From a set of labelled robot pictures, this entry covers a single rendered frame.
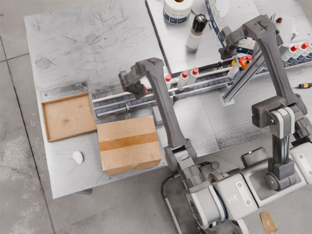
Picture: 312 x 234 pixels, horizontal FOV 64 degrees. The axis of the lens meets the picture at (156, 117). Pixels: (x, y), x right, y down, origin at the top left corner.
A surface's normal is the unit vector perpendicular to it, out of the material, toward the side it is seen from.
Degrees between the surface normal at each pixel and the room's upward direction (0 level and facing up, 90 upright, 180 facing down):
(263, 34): 40
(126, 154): 0
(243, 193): 0
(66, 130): 0
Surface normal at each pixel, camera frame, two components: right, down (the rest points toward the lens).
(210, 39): 0.06, -0.31
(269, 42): 0.01, 0.37
